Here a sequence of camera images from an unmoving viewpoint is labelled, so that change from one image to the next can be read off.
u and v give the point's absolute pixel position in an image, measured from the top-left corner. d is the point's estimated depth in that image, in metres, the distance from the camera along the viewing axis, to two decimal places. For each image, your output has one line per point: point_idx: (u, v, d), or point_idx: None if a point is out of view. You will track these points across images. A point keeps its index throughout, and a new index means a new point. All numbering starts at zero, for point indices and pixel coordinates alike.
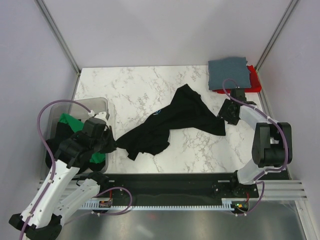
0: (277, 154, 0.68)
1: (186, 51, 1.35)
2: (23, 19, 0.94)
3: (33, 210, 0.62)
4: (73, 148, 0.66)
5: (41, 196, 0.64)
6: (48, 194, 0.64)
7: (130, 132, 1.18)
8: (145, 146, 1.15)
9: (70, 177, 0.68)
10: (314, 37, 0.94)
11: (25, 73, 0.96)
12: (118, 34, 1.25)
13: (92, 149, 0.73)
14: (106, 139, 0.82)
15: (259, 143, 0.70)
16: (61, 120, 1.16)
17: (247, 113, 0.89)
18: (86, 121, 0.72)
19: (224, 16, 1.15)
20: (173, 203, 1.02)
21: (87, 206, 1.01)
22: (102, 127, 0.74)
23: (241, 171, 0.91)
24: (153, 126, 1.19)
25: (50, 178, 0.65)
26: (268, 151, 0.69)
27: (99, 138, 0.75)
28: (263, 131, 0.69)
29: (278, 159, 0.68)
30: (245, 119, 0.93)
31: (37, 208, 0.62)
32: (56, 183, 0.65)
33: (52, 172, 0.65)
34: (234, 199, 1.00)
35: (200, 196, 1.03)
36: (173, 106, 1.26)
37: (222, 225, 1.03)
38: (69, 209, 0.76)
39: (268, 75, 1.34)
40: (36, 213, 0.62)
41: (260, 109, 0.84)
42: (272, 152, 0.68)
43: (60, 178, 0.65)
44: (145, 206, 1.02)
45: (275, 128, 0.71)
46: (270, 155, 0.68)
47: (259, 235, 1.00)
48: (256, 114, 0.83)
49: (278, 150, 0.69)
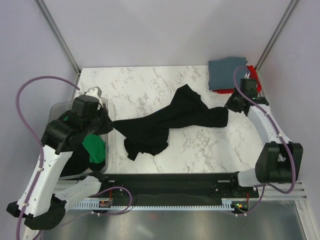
0: (281, 174, 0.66)
1: (186, 51, 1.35)
2: (23, 19, 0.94)
3: (28, 200, 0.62)
4: (60, 131, 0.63)
5: (33, 186, 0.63)
6: (40, 182, 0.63)
7: (129, 121, 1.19)
8: (144, 145, 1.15)
9: (62, 162, 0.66)
10: (314, 37, 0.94)
11: (25, 73, 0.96)
12: (118, 34, 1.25)
13: (84, 130, 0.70)
14: (97, 120, 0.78)
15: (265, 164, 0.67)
16: None
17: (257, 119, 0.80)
18: (74, 99, 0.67)
19: (224, 16, 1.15)
20: (173, 202, 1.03)
21: (87, 206, 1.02)
22: (94, 107, 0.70)
23: (241, 176, 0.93)
24: (153, 120, 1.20)
25: (39, 167, 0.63)
26: (275, 174, 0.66)
27: (90, 117, 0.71)
28: (270, 155, 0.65)
29: (282, 179, 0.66)
30: (251, 119, 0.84)
31: (32, 196, 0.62)
32: (46, 171, 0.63)
33: (41, 159, 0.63)
34: (234, 199, 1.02)
35: (200, 196, 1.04)
36: (172, 106, 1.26)
37: (222, 225, 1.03)
38: (73, 197, 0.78)
39: (268, 75, 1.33)
40: (31, 202, 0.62)
41: (271, 116, 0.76)
42: (276, 172, 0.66)
43: (50, 166, 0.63)
44: (145, 206, 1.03)
45: (285, 149, 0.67)
46: (274, 176, 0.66)
47: (259, 235, 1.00)
48: (267, 123, 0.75)
49: (282, 169, 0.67)
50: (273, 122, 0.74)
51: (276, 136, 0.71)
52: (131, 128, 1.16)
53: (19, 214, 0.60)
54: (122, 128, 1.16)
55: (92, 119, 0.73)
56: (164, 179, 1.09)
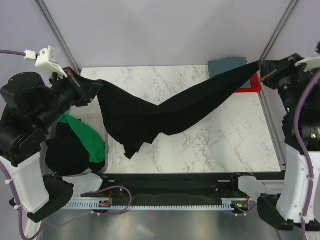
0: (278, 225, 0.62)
1: (186, 51, 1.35)
2: (22, 19, 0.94)
3: (20, 203, 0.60)
4: (7, 139, 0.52)
5: (15, 194, 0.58)
6: (18, 191, 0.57)
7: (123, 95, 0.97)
8: (119, 134, 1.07)
9: (30, 162, 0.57)
10: (314, 38, 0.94)
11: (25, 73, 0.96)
12: (118, 34, 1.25)
13: (40, 122, 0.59)
14: (60, 95, 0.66)
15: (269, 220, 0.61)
16: (61, 120, 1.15)
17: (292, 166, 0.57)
18: (4, 91, 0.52)
19: (224, 16, 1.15)
20: (173, 202, 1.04)
21: (87, 206, 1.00)
22: (29, 96, 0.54)
23: (243, 178, 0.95)
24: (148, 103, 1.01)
25: (7, 179, 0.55)
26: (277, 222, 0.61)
27: (40, 104, 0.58)
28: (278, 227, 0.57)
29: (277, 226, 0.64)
30: (288, 153, 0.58)
31: (21, 199, 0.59)
32: (17, 181, 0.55)
33: (4, 171, 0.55)
34: (234, 199, 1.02)
35: (200, 196, 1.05)
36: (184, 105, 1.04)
37: (222, 224, 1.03)
38: (79, 185, 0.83)
39: None
40: (22, 203, 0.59)
41: (313, 187, 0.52)
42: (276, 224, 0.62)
43: (17, 176, 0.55)
44: (144, 206, 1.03)
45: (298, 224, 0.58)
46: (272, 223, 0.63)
47: (259, 234, 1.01)
48: (303, 192, 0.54)
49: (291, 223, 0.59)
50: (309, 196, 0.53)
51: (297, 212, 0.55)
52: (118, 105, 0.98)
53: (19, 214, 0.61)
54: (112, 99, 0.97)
55: (45, 103, 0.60)
56: (165, 179, 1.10)
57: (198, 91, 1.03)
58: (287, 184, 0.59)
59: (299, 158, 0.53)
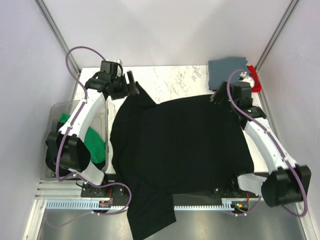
0: (290, 196, 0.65)
1: (185, 51, 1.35)
2: (22, 18, 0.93)
3: (72, 124, 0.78)
4: (98, 84, 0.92)
5: (77, 114, 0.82)
6: (84, 112, 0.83)
7: (157, 110, 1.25)
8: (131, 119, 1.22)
9: (96, 107, 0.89)
10: (314, 37, 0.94)
11: (25, 73, 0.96)
12: (118, 34, 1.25)
13: None
14: None
15: (278, 196, 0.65)
16: (61, 120, 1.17)
17: (255, 134, 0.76)
18: (103, 61, 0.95)
19: (224, 16, 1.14)
20: (179, 202, 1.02)
21: (87, 206, 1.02)
22: None
23: (243, 178, 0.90)
24: (185, 103, 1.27)
25: (70, 124, 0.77)
26: (277, 201, 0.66)
27: None
28: (281, 183, 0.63)
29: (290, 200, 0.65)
30: (251, 130, 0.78)
31: (74, 121, 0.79)
32: (76, 128, 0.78)
33: (80, 109, 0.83)
34: (234, 199, 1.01)
35: (200, 196, 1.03)
36: (189, 104, 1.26)
37: (223, 225, 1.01)
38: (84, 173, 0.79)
39: (268, 76, 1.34)
40: (73, 126, 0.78)
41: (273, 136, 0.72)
42: (285, 196, 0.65)
43: (79, 124, 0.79)
44: (120, 206, 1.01)
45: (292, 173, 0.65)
46: (283, 199, 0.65)
47: (260, 234, 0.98)
48: (270, 143, 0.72)
49: (290, 190, 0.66)
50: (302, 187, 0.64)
51: (281, 160, 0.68)
52: (128, 113, 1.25)
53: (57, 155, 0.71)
54: (140, 103, 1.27)
55: None
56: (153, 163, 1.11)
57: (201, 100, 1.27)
58: (263, 149, 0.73)
59: (248, 122, 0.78)
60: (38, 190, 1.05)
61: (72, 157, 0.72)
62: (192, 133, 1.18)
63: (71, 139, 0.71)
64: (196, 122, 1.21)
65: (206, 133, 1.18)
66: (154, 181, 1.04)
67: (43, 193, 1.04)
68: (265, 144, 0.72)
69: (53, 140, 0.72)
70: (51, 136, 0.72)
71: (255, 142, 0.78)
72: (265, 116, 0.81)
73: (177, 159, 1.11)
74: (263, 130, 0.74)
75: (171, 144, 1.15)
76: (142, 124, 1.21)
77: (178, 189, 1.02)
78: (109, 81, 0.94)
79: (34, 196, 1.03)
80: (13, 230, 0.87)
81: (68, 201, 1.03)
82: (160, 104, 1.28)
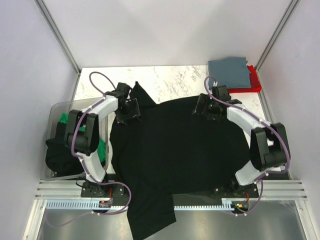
0: (276, 156, 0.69)
1: (185, 51, 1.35)
2: (22, 19, 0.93)
3: (93, 108, 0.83)
4: (114, 93, 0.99)
5: (98, 102, 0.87)
6: (103, 103, 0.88)
7: (157, 110, 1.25)
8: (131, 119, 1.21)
9: (113, 106, 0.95)
10: (313, 38, 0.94)
11: (25, 73, 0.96)
12: (118, 34, 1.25)
13: None
14: None
15: (262, 153, 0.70)
16: (61, 120, 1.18)
17: (235, 115, 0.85)
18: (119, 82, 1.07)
19: (224, 16, 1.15)
20: (178, 202, 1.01)
21: (87, 206, 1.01)
22: None
23: (241, 173, 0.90)
24: (186, 104, 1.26)
25: (91, 106, 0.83)
26: (264, 159, 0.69)
27: None
28: (260, 137, 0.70)
29: (277, 160, 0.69)
30: (232, 113, 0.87)
31: (94, 105, 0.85)
32: (95, 110, 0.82)
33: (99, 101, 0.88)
34: (234, 199, 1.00)
35: (200, 196, 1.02)
36: (190, 104, 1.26)
37: (223, 225, 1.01)
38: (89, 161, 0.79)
39: (268, 76, 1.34)
40: (91, 109, 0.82)
41: (248, 111, 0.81)
42: (272, 155, 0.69)
43: (97, 110, 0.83)
44: (119, 206, 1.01)
45: (270, 130, 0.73)
46: (271, 159, 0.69)
47: (259, 234, 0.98)
48: (246, 116, 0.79)
49: (276, 151, 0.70)
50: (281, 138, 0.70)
51: (257, 123, 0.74)
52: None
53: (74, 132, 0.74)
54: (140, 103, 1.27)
55: None
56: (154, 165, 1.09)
57: None
58: (244, 124, 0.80)
59: (227, 108, 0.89)
60: (38, 190, 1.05)
61: (88, 135, 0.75)
62: (191, 133, 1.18)
63: (91, 116, 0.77)
64: (196, 123, 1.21)
65: (206, 133, 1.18)
66: (154, 181, 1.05)
67: (43, 193, 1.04)
68: (243, 118, 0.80)
69: (74, 115, 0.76)
70: (73, 113, 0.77)
71: (238, 124, 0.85)
72: (240, 102, 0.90)
73: (178, 159, 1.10)
74: (240, 109, 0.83)
75: (171, 144, 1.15)
76: (143, 124, 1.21)
77: (178, 190, 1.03)
78: (122, 96, 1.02)
79: (34, 196, 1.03)
80: (13, 230, 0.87)
81: (68, 201, 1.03)
82: (160, 104, 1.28)
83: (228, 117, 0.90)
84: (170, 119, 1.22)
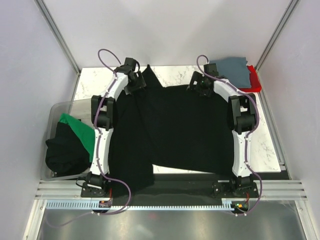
0: (246, 119, 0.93)
1: (185, 51, 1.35)
2: (22, 19, 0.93)
3: (109, 90, 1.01)
4: (124, 69, 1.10)
5: (112, 83, 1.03)
6: (116, 84, 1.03)
7: (157, 111, 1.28)
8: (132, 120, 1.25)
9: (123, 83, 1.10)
10: (313, 38, 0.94)
11: (25, 73, 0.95)
12: (118, 34, 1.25)
13: None
14: None
15: (235, 115, 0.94)
16: (61, 120, 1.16)
17: (219, 87, 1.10)
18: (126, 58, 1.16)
19: (224, 15, 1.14)
20: (176, 202, 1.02)
21: (87, 206, 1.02)
22: None
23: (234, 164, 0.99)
24: (186, 104, 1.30)
25: (107, 89, 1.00)
26: (236, 121, 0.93)
27: None
28: (234, 103, 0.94)
29: (247, 122, 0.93)
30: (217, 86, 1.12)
31: (109, 88, 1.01)
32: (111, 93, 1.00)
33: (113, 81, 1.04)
34: (234, 199, 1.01)
35: (200, 196, 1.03)
36: (189, 106, 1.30)
37: (223, 225, 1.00)
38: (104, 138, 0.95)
39: (268, 76, 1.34)
40: (109, 92, 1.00)
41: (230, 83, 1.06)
42: (243, 119, 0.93)
43: (113, 92, 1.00)
44: (119, 206, 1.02)
45: (244, 98, 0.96)
46: (242, 121, 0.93)
47: (260, 234, 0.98)
48: (228, 87, 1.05)
49: (248, 116, 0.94)
50: (253, 104, 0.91)
51: (234, 92, 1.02)
52: (127, 113, 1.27)
53: (96, 112, 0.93)
54: (140, 105, 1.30)
55: None
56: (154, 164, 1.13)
57: (200, 102, 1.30)
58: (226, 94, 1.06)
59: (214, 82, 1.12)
60: (38, 190, 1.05)
61: (110, 116, 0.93)
62: (191, 133, 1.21)
63: (110, 100, 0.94)
64: (194, 123, 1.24)
65: (205, 134, 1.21)
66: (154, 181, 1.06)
67: (43, 193, 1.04)
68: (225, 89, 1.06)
69: (96, 100, 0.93)
70: (95, 98, 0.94)
71: (222, 94, 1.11)
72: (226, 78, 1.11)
73: (178, 159, 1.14)
74: (223, 82, 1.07)
75: (171, 144, 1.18)
76: (143, 124, 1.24)
77: (175, 190, 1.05)
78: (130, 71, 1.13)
79: (34, 196, 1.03)
80: (12, 230, 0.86)
81: (68, 201, 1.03)
82: (160, 104, 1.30)
83: (214, 89, 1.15)
84: (169, 119, 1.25)
